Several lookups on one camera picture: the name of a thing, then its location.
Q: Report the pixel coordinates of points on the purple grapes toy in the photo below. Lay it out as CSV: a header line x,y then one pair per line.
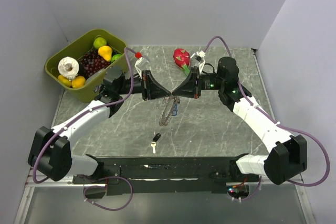
x,y
92,62

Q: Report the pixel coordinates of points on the green apple toy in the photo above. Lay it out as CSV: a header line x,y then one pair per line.
x,y
99,42

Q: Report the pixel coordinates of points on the yellow lemon toy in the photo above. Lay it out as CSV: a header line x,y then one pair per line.
x,y
64,81
78,82

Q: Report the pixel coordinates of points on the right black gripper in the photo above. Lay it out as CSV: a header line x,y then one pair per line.
x,y
189,89

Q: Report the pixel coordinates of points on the yellow pear toy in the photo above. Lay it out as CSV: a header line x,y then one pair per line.
x,y
105,52

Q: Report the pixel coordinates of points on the small green lime toy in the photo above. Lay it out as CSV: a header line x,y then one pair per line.
x,y
115,57

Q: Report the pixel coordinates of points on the white tape roll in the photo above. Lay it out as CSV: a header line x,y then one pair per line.
x,y
68,67

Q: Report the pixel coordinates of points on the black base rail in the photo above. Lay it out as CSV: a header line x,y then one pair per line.
x,y
120,175

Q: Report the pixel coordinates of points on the red dragon fruit toy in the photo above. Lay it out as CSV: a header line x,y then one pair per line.
x,y
182,60

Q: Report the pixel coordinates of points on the metal key organizer disc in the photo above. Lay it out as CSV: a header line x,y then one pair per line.
x,y
170,110

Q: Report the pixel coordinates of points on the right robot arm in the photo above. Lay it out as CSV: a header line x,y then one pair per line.
x,y
287,154

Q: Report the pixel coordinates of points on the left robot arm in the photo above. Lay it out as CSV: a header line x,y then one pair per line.
x,y
51,153

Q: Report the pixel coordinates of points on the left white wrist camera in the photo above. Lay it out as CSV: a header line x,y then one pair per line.
x,y
142,63

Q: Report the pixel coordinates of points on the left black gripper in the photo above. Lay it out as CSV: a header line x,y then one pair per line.
x,y
150,88

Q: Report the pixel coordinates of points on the olive green plastic bin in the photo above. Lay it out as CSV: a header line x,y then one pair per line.
x,y
76,50

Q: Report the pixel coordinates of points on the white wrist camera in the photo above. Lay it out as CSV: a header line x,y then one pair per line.
x,y
198,60
142,63

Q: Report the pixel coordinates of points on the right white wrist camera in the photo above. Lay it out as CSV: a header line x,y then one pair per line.
x,y
198,60

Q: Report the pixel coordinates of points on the silver key with black fob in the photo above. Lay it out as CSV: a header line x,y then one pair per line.
x,y
154,142

